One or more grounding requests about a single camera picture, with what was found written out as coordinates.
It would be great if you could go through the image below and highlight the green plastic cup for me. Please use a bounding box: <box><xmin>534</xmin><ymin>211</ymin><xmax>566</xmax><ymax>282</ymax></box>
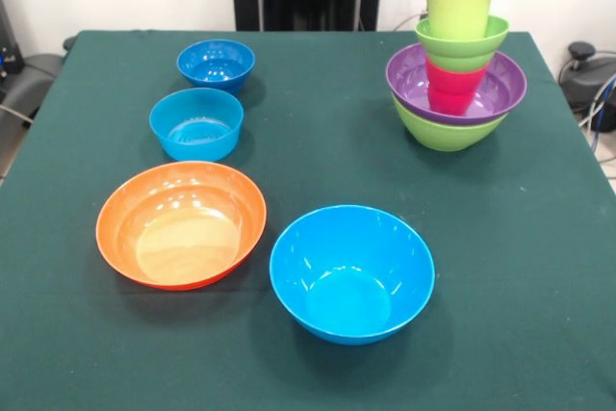
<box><xmin>425</xmin><ymin>0</ymin><xmax>494</xmax><ymax>42</ymax></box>

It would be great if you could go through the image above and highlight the small ribbed green bowl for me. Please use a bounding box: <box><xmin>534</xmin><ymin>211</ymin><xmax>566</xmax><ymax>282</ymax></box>
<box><xmin>414</xmin><ymin>14</ymin><xmax>510</xmax><ymax>73</ymax></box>

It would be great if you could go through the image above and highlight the red plastic cup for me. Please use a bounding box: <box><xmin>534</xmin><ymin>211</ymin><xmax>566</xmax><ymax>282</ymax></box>
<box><xmin>424</xmin><ymin>57</ymin><xmax>487</xmax><ymax>117</ymax></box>

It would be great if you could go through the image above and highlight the purple plastic bowl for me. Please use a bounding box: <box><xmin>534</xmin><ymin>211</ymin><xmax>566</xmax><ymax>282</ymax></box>
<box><xmin>384</xmin><ymin>42</ymin><xmax>528</xmax><ymax>127</ymax></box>

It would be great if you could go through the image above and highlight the large green bowl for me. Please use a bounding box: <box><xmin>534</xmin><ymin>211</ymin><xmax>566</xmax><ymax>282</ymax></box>
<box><xmin>391</xmin><ymin>92</ymin><xmax>510</xmax><ymax>153</ymax></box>

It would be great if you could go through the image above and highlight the dark blue bowl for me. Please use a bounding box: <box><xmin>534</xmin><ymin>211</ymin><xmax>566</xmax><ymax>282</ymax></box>
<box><xmin>175</xmin><ymin>39</ymin><xmax>257</xmax><ymax>96</ymax></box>

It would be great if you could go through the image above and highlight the ribbed light blue bowl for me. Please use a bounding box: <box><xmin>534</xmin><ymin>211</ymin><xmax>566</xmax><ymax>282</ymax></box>
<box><xmin>148</xmin><ymin>87</ymin><xmax>244</xmax><ymax>163</ymax></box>

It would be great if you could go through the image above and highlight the large light blue bowl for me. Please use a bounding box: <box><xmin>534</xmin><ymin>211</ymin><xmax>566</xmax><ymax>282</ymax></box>
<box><xmin>269</xmin><ymin>204</ymin><xmax>437</xmax><ymax>347</ymax></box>

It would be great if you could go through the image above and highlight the dark green table cloth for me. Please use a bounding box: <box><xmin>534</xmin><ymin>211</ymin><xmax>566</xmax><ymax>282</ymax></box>
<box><xmin>0</xmin><ymin>29</ymin><xmax>616</xmax><ymax>411</ymax></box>

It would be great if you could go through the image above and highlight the orange plastic bowl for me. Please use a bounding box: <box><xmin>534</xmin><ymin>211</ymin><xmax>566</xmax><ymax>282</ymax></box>
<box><xmin>94</xmin><ymin>160</ymin><xmax>269</xmax><ymax>292</ymax></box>

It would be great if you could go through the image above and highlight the black box device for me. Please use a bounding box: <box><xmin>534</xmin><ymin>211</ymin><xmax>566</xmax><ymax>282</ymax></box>
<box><xmin>0</xmin><ymin>0</ymin><xmax>25</xmax><ymax>76</ymax></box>

